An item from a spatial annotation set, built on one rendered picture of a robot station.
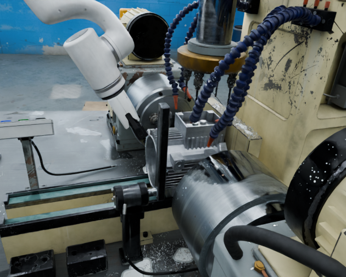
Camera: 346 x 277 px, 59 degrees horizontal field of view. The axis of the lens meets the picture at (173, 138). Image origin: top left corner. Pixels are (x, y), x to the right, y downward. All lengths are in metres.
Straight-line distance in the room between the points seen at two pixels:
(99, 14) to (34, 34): 5.72
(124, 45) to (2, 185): 0.72
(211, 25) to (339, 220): 0.55
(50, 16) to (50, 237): 0.56
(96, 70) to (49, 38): 5.70
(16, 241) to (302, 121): 0.79
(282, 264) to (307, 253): 0.14
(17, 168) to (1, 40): 5.46
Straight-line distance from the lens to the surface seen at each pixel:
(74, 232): 0.92
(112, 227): 0.92
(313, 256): 0.33
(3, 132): 1.05
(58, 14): 0.81
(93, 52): 0.77
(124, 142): 1.35
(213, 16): 0.78
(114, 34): 0.81
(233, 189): 0.60
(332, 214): 0.38
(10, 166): 1.37
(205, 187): 0.63
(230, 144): 0.90
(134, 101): 1.08
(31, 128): 1.04
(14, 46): 6.66
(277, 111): 0.92
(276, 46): 0.92
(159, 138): 0.70
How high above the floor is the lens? 1.50
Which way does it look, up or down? 28 degrees down
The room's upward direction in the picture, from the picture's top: 4 degrees clockwise
